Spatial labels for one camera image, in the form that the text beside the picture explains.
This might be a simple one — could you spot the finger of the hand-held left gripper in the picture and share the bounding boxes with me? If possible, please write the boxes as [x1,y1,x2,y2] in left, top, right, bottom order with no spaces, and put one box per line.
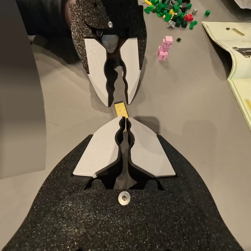
[118,37,141,105]
[84,37,118,107]

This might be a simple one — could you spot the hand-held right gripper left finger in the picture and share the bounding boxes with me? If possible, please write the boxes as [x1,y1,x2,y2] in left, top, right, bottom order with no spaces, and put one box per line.
[73,117,126,189]

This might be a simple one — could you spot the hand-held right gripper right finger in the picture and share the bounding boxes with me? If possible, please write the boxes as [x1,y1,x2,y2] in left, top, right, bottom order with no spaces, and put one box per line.
[125,117,176,189]

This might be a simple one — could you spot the yellow toy brick plate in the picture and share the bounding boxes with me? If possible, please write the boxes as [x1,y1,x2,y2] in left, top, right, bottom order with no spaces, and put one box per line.
[114,102,130,134]

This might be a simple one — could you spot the grey desk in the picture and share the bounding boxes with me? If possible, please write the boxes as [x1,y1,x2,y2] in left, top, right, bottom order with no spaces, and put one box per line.
[0,0,251,251]

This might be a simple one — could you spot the pink toy pig figure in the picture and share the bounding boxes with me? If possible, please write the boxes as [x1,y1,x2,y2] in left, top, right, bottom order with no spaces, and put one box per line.
[157,36,173,61]

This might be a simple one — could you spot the pile of toy bricks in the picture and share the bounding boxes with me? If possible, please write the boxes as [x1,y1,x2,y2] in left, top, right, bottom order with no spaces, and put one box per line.
[140,0,198,30]

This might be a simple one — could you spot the building instruction booklet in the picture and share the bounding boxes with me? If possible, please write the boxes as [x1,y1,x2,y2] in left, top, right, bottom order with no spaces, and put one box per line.
[201,21,251,131]

